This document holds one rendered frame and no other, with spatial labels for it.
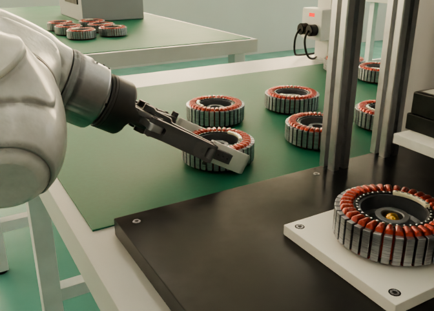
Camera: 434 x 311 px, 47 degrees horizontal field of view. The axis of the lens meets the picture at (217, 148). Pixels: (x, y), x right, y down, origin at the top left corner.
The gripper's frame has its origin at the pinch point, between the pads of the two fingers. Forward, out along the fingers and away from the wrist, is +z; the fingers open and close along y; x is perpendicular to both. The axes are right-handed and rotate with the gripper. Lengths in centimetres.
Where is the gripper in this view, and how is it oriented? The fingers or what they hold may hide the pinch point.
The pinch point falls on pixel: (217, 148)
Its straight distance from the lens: 76.6
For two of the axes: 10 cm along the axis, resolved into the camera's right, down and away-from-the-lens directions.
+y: -4.6, -3.2, 8.3
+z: 7.7, 3.2, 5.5
